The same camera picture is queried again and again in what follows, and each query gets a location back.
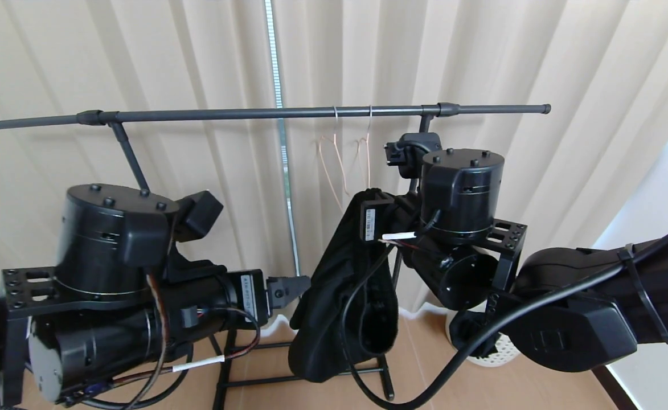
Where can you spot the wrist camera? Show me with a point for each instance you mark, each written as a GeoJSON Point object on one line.
{"type": "Point", "coordinates": [200, 216]}
{"type": "Point", "coordinates": [416, 151]}

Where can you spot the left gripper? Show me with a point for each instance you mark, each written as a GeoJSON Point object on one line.
{"type": "Point", "coordinates": [208, 302]}

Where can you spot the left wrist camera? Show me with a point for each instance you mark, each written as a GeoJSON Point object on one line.
{"type": "Point", "coordinates": [200, 216]}

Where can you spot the pink clothes hanger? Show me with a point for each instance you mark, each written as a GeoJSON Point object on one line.
{"type": "Point", "coordinates": [368, 165]}
{"type": "Point", "coordinates": [334, 119]}

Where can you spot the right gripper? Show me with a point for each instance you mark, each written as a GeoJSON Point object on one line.
{"type": "Point", "coordinates": [459, 279]}

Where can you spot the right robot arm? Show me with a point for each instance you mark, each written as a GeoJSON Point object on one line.
{"type": "Point", "coordinates": [595, 319]}

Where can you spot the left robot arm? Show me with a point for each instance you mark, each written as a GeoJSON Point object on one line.
{"type": "Point", "coordinates": [111, 239]}

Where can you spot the white laundry basket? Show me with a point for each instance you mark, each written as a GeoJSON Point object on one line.
{"type": "Point", "coordinates": [499, 356]}

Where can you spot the black clothes rack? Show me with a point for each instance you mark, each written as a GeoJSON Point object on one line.
{"type": "Point", "coordinates": [225, 114]}

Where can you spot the black garment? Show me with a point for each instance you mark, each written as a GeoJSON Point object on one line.
{"type": "Point", "coordinates": [464, 330]}

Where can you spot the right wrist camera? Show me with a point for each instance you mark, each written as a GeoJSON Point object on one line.
{"type": "Point", "coordinates": [416, 151]}

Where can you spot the beige curtain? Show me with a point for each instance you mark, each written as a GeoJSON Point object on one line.
{"type": "Point", "coordinates": [539, 57]}

